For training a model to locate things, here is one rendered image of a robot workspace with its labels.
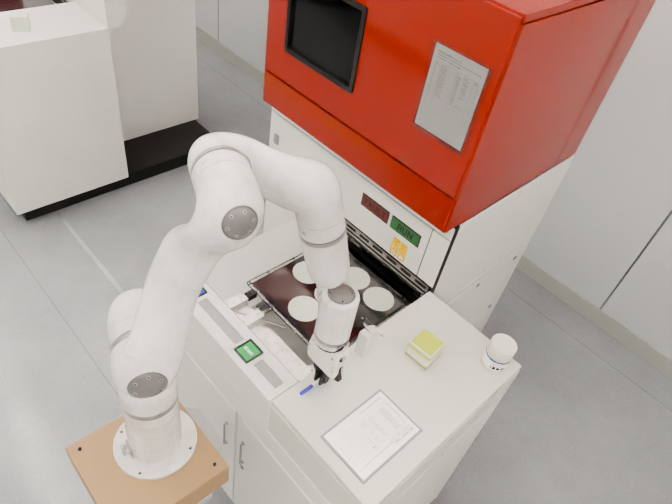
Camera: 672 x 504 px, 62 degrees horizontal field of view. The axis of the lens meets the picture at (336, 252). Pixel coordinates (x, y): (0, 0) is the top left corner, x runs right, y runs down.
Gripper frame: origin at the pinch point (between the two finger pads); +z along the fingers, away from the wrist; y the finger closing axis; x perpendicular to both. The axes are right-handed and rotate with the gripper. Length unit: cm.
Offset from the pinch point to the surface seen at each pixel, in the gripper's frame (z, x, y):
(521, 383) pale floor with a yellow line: 98, -128, -23
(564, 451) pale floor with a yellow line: 98, -114, -56
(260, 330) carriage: 10.8, -1.6, 26.8
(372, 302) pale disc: 8.7, -35.1, 13.6
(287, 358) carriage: 10.8, -1.7, 14.5
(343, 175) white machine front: -14, -49, 46
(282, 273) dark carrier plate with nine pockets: 8.8, -19.9, 39.4
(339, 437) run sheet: 1.9, 7.2, -14.6
